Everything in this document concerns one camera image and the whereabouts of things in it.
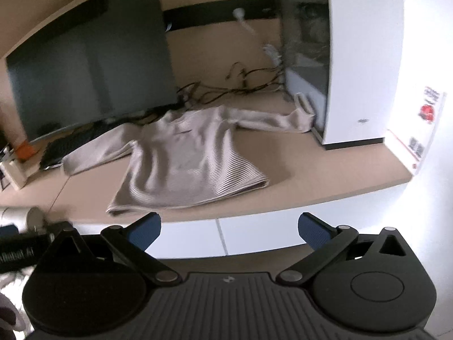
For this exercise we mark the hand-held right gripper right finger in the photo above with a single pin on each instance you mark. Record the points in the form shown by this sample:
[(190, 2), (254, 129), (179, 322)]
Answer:
[(313, 234)]

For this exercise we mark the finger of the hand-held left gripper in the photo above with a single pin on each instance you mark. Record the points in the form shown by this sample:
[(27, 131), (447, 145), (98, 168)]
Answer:
[(58, 227)]

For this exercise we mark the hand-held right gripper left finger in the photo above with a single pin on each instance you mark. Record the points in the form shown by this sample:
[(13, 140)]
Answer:
[(145, 232)]

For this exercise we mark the beige striped knit sweater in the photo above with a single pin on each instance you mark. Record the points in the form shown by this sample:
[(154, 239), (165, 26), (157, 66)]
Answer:
[(184, 156)]

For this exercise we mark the silver cylinder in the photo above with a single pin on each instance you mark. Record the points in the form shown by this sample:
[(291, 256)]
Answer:
[(24, 216)]

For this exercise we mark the white open box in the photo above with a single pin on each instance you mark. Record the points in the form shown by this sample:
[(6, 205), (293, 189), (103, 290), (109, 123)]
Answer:
[(16, 173)]

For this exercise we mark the black keyboard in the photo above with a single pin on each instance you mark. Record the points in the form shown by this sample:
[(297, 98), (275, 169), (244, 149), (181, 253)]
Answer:
[(60, 148)]

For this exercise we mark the white carton with red print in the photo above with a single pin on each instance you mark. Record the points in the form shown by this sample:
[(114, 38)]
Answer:
[(424, 124)]

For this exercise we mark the black computer monitor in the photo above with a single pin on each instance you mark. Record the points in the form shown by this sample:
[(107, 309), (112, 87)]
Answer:
[(88, 63)]

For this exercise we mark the white computer case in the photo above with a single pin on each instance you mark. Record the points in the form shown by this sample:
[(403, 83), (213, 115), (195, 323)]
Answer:
[(361, 60)]

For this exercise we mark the white plug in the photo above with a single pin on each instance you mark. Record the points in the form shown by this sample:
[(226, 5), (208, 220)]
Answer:
[(239, 13)]

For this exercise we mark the black wall strip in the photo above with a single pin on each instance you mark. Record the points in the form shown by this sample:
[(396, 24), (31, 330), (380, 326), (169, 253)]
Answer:
[(201, 16)]

